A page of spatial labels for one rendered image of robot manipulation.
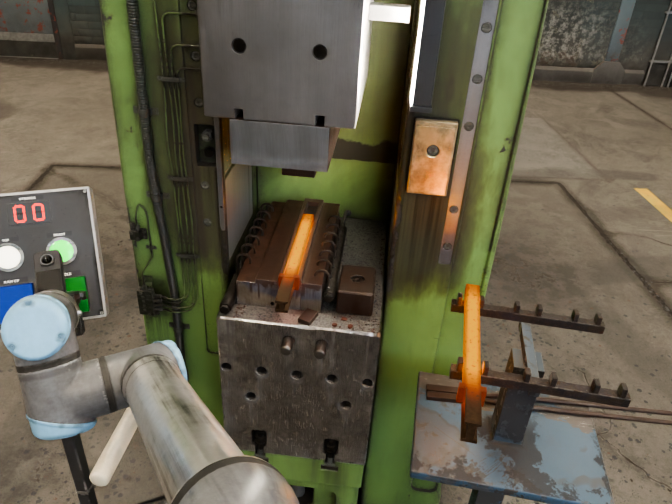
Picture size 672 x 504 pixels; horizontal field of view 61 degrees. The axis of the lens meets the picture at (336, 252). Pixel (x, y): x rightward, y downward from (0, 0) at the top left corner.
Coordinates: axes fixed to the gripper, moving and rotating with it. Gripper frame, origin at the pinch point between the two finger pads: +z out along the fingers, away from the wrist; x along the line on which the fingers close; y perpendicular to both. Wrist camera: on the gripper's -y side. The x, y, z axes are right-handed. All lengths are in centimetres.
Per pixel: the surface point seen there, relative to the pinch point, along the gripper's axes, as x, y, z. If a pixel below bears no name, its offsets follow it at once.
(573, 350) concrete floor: 199, 65, 92
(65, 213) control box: 1.7, -16.5, 2.0
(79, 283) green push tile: 2.6, -1.7, 1.2
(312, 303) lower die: 52, 10, 0
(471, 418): 62, 25, -50
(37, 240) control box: -4.2, -11.6, 2.0
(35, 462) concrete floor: -30, 63, 95
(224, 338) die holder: 31.2, 15.8, 6.3
